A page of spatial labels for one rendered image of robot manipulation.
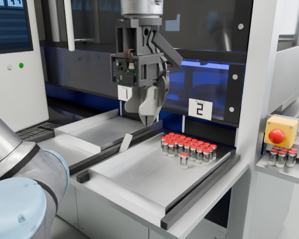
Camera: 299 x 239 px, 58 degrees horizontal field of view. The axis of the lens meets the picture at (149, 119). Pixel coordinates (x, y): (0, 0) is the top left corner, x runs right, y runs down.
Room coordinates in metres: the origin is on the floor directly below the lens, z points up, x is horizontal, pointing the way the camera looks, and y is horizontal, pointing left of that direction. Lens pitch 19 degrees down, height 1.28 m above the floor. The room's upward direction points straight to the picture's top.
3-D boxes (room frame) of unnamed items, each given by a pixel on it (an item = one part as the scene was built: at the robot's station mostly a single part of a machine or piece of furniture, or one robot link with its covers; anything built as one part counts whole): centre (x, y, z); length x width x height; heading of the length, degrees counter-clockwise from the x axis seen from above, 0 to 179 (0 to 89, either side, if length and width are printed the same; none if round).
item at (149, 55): (0.51, 0.02, 1.24); 0.09 x 0.08 x 0.12; 141
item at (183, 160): (0.71, -0.10, 0.90); 0.02 x 0.02 x 0.04
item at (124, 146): (0.78, 0.11, 0.91); 0.14 x 0.03 x 0.06; 141
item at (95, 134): (1.00, 0.15, 0.90); 0.34 x 0.26 x 0.04; 141
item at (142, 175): (0.70, -0.04, 0.90); 0.34 x 0.26 x 0.04; 141
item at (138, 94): (0.53, 0.03, 1.13); 0.06 x 0.03 x 0.09; 141
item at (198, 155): (0.78, -0.11, 0.90); 0.18 x 0.02 x 0.05; 51
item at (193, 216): (0.84, 0.06, 0.87); 0.70 x 0.48 x 0.02; 51
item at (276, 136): (0.69, -0.35, 0.99); 0.04 x 0.04 x 0.04; 51
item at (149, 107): (0.51, 0.00, 1.13); 0.06 x 0.03 x 0.09; 141
